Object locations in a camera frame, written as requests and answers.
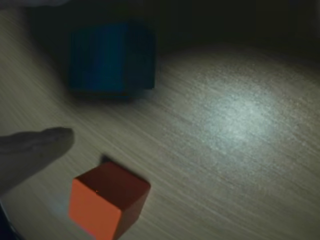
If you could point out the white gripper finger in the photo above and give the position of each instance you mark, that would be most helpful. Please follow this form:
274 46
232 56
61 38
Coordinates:
30 152

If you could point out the orange cube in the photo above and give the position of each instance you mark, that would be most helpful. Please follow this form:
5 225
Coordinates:
100 205

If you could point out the blue cube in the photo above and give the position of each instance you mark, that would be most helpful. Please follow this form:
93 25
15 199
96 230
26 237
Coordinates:
110 60

